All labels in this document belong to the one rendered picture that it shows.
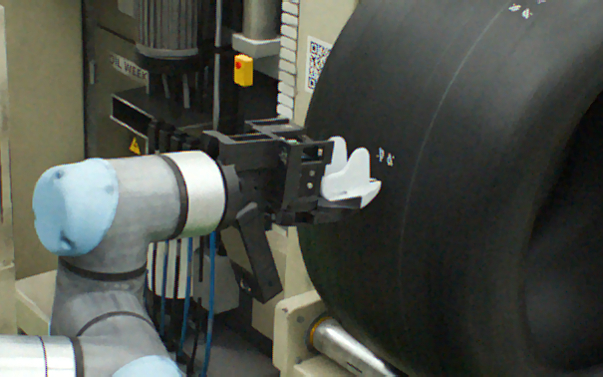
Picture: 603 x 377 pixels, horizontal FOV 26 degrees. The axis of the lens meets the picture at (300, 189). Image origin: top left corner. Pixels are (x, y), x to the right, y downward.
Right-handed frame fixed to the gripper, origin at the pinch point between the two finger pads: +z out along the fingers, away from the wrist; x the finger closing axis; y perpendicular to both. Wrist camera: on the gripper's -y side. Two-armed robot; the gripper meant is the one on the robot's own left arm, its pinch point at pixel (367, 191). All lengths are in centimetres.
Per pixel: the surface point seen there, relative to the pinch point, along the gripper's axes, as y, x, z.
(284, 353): -32.7, 24.4, 14.8
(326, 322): -28.4, 22.7, 19.6
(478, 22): 17.6, -2.5, 8.7
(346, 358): -30.3, 16.7, 18.1
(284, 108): -6.0, 42.2, 24.0
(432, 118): 8.5, -3.5, 3.5
